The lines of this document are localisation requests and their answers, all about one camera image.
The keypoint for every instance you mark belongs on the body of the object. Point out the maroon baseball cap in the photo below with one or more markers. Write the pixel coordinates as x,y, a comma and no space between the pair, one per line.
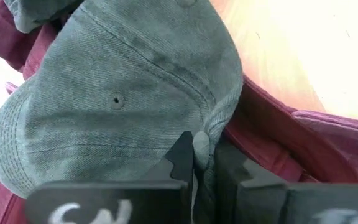
259,130
2,31
337,146

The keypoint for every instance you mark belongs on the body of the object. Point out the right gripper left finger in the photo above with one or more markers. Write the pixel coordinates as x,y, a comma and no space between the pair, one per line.
120,205

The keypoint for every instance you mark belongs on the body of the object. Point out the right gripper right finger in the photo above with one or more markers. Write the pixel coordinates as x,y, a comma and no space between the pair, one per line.
291,205

